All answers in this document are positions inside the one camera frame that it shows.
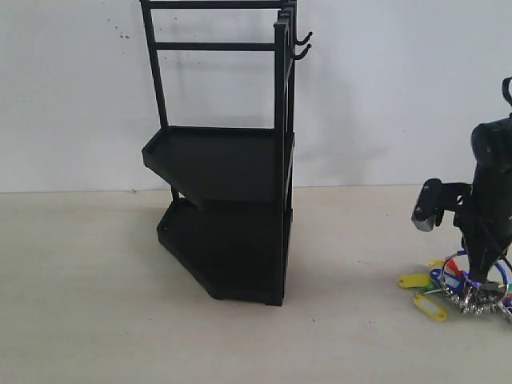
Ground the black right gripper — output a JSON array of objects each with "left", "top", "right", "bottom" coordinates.
[{"left": 463, "top": 117, "right": 511, "bottom": 283}]

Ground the colourful key tag bunch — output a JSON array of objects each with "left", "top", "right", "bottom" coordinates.
[{"left": 397, "top": 250, "right": 511, "bottom": 322}]

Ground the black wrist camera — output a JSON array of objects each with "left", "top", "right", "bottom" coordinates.
[{"left": 411, "top": 178, "right": 470, "bottom": 232}]

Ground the black two-tier metal rack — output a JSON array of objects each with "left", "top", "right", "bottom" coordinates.
[{"left": 140, "top": 1, "right": 311, "bottom": 306}]

